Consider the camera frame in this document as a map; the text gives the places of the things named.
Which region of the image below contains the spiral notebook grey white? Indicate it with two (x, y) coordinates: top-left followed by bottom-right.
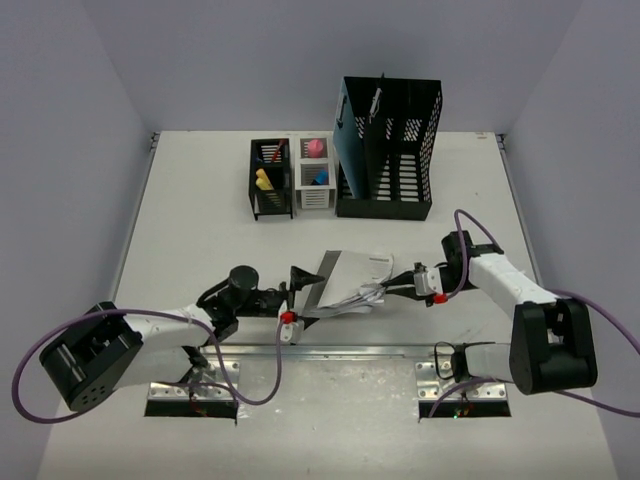
(298, 250), (394, 319)

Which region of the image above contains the yellow highlighter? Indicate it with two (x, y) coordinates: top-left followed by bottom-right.
(256, 178), (274, 191)

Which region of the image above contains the blue cap black highlighter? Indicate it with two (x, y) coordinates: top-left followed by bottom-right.
(311, 170), (329, 186)

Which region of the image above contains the pink glue bottle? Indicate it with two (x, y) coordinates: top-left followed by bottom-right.
(306, 138), (326, 158)

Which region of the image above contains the red pen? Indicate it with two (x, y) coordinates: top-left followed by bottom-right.
(270, 139), (287, 163)

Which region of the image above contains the blue clipboard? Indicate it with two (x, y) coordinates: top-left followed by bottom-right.
(333, 77), (369, 199)

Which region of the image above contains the orange highlighter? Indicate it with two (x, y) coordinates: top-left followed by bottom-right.
(256, 168), (270, 183)

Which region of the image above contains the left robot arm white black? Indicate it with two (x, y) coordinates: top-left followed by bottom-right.
(39, 265), (323, 413)

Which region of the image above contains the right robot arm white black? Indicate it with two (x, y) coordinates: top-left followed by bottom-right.
(382, 231), (598, 395)

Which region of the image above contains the black pen holder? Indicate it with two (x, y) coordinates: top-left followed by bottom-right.
(248, 138), (294, 220)

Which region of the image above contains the white pen holder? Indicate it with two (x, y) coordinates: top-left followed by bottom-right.
(292, 133), (337, 211)

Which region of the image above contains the black magazine file rack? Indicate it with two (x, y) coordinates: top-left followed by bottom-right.
(335, 76), (443, 221)

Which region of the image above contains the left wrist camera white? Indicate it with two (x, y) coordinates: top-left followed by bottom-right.
(278, 301), (305, 345)

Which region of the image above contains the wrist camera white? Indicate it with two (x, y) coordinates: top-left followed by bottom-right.
(413, 262), (447, 307)
(278, 301), (305, 345)

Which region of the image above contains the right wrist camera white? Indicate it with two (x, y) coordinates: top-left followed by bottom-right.
(413, 262), (447, 307)

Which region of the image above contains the aluminium rail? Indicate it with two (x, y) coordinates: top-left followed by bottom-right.
(199, 341), (516, 359)

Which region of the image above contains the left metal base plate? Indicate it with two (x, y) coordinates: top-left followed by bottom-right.
(147, 360), (237, 402)

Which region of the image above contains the metal base plate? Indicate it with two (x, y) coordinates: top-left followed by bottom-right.
(147, 360), (237, 402)
(415, 360), (508, 402)

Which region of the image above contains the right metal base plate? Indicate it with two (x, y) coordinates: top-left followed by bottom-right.
(415, 360), (508, 402)

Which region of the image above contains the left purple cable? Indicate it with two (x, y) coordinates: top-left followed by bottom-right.
(10, 307), (294, 426)

